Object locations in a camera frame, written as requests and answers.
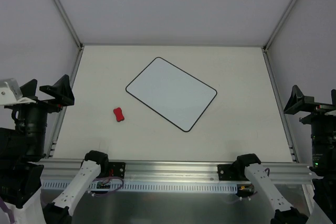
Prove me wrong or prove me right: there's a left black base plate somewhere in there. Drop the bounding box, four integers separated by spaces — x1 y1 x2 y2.
108 162 126 179

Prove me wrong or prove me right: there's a right aluminium frame post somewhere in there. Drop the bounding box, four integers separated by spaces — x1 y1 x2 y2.
263 0 298 51

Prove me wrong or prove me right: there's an aluminium mounting rail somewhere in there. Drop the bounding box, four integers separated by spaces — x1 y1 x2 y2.
39 158 318 184

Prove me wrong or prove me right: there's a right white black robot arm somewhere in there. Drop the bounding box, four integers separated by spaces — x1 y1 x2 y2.
231 85 335 223

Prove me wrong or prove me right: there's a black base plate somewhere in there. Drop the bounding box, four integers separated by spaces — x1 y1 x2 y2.
217 164 248 182
108 162 126 179

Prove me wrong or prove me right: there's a white whiteboard black frame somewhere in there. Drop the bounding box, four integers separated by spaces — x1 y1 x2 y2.
125 57 217 132

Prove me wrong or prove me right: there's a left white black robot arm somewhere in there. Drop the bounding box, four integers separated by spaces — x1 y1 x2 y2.
1 74 109 223

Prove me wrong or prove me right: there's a red whiteboard eraser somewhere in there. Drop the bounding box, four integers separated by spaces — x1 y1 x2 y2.
113 107 125 122

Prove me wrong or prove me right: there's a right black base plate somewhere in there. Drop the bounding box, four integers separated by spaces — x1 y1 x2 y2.
217 164 248 182

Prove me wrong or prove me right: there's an aluminium frame post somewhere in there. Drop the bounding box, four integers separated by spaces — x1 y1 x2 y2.
263 0 298 51
52 0 82 49

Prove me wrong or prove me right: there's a left aluminium frame post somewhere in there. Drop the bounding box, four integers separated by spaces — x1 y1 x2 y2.
52 0 82 49

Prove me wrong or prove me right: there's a white slotted cable duct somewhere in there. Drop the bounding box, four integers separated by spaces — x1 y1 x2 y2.
42 180 238 194

